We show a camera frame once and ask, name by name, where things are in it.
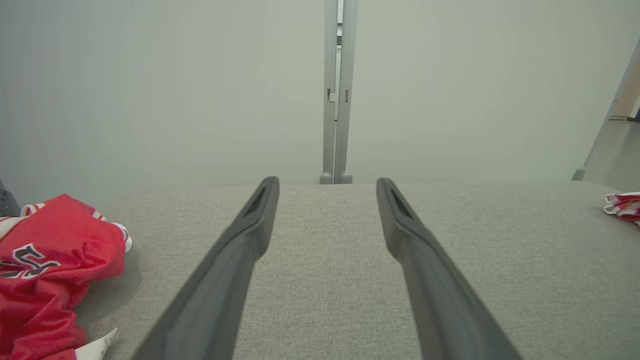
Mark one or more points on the pink white crumpled cloth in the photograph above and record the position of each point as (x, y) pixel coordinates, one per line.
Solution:
(625, 206)

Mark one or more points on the grey partition support leg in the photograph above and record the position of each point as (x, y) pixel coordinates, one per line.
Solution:
(7, 204)
(607, 130)

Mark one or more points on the red basketball jersey white trim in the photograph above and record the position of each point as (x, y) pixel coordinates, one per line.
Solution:
(55, 230)

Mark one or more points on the grey double partition post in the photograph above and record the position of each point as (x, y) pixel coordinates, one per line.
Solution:
(330, 125)

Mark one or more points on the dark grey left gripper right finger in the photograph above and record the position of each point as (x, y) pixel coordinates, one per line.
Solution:
(440, 295)

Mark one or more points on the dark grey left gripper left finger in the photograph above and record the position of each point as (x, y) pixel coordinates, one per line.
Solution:
(215, 290)

